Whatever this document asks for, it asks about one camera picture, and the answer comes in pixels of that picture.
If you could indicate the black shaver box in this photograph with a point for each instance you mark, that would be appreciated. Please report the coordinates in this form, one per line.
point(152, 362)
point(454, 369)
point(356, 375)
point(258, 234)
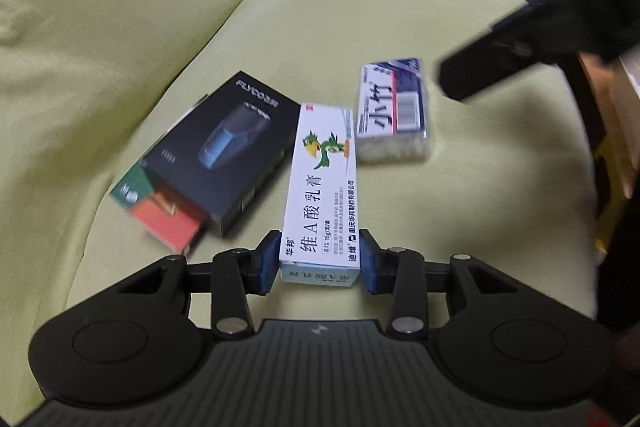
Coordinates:
point(218, 156)

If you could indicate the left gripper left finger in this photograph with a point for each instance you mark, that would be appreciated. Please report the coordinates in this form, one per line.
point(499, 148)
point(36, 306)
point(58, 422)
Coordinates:
point(228, 279)

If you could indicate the red green small box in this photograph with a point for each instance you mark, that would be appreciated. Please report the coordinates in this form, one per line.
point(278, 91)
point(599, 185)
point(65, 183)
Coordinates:
point(159, 213)

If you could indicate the clear cotton swab box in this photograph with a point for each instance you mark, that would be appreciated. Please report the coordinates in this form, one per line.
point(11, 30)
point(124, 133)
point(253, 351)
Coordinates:
point(392, 121)

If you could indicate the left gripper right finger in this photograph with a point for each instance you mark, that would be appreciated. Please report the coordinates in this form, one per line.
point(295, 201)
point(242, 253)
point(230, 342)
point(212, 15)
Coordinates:
point(408, 278)

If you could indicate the white parrot ointment box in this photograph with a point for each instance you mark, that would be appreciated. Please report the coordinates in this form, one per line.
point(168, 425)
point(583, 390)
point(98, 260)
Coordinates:
point(320, 234)

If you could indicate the green sofa cover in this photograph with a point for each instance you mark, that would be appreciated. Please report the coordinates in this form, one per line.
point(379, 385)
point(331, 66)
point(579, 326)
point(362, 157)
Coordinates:
point(87, 86)

